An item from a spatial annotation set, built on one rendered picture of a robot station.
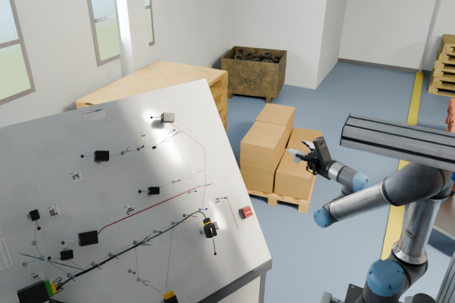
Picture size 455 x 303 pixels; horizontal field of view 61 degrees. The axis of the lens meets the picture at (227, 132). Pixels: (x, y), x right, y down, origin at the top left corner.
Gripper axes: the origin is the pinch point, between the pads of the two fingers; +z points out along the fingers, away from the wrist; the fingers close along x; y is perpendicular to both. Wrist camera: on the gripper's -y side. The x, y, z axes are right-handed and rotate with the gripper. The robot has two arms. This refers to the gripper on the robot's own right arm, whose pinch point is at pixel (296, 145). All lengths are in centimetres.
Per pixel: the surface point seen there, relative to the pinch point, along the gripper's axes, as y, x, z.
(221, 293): 68, -46, 6
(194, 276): 55, -54, 14
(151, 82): 64, 45, 243
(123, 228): 25, -73, 34
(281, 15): 89, 340, 355
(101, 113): -16, -59, 65
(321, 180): 181, 155, 111
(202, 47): 110, 204, 391
